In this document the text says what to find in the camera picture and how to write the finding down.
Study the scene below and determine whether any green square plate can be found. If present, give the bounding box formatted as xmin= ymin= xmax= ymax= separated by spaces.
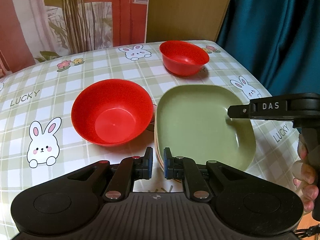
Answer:
xmin=155 ymin=85 xmax=256 ymax=171

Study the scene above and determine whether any large red bowl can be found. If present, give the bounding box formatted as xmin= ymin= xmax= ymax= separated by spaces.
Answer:
xmin=71 ymin=79 xmax=153 ymax=146

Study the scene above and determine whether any orange plate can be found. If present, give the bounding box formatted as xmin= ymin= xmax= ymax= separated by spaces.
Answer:
xmin=153 ymin=119 xmax=183 ymax=183

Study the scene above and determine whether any small red bowl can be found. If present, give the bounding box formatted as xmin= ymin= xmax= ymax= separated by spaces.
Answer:
xmin=159 ymin=41 xmax=209 ymax=76

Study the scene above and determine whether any person's right hand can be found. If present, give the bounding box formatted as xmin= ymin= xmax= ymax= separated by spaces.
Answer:
xmin=292 ymin=134 xmax=319 ymax=213

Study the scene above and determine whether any teal curtain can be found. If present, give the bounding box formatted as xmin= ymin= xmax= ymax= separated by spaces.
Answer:
xmin=217 ymin=0 xmax=319 ymax=95

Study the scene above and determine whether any checkered bunny tablecloth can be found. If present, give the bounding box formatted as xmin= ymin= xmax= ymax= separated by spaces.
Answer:
xmin=1 ymin=41 xmax=298 ymax=239

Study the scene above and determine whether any printed backdrop cloth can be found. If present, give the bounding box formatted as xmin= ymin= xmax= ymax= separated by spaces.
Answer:
xmin=1 ymin=0 xmax=148 ymax=76

